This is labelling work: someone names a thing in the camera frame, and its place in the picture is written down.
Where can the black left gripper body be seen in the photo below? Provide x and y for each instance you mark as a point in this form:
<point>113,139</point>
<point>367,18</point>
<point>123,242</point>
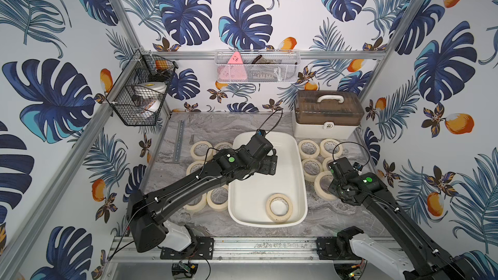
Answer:
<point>270,162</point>

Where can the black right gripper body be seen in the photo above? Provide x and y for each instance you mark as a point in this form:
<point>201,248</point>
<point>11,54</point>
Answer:
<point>335,188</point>

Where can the cream masking tape roll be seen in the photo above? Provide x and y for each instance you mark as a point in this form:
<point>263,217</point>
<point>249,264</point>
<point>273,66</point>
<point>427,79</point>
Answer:
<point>199,206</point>
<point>279,208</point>
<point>320,191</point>
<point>223,145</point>
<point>326,163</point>
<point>193,167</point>
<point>217,198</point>
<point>201,151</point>
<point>311,169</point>
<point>331,148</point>
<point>308,149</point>

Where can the white plastic storage tray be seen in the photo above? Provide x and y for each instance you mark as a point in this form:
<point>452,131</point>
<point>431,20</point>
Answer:
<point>247,199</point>

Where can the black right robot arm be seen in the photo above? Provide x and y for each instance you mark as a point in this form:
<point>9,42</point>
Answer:
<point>423,258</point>

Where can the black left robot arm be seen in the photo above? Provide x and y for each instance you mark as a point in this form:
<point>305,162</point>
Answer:
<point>148,214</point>

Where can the brown lidded storage box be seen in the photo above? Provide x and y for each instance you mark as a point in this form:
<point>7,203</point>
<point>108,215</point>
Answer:
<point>326,114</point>

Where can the pink triangular object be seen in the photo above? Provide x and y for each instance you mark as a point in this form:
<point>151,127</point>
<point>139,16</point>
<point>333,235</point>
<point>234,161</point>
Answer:
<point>234,70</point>

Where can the white object in basket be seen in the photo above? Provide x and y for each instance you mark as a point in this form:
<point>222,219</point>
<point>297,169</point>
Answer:
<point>147,97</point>

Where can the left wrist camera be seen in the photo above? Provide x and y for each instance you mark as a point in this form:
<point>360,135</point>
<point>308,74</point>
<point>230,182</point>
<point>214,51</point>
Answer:
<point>259,146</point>

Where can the white mesh wall basket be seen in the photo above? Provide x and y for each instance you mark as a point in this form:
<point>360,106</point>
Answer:
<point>267,66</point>

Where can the black wire basket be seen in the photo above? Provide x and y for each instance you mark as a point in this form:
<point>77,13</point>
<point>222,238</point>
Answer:
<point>140,69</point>

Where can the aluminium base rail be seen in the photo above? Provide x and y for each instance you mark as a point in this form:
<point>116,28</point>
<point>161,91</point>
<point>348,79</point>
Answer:
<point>273,250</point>

